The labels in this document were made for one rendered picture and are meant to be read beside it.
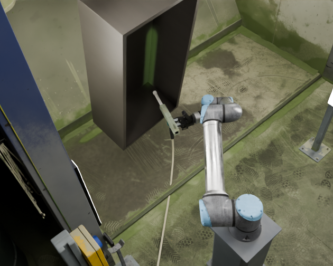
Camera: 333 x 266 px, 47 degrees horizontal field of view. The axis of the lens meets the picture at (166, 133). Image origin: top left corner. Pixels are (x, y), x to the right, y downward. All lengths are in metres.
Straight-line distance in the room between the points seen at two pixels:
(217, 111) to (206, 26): 2.07
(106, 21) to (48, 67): 1.60
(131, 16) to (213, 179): 0.99
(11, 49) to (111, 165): 2.17
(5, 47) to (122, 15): 0.85
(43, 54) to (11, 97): 2.09
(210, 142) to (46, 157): 0.98
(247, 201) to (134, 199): 1.26
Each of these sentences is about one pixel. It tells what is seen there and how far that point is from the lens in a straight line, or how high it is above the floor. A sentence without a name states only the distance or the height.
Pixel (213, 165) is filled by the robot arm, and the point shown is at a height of 0.95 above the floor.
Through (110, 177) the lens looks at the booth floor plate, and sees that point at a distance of 3.32.
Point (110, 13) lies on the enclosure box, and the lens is 2.07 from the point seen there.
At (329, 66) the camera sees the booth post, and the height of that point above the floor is 0.18.
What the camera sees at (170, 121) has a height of 0.58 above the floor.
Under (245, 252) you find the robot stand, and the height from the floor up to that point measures 0.64.
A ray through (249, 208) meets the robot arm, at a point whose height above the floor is 0.91.
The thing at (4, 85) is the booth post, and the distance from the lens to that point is 1.43.
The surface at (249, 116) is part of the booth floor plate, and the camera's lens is 3.69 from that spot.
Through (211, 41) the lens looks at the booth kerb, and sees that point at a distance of 4.36.
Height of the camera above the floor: 2.79
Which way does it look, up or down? 51 degrees down
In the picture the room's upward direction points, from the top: 5 degrees counter-clockwise
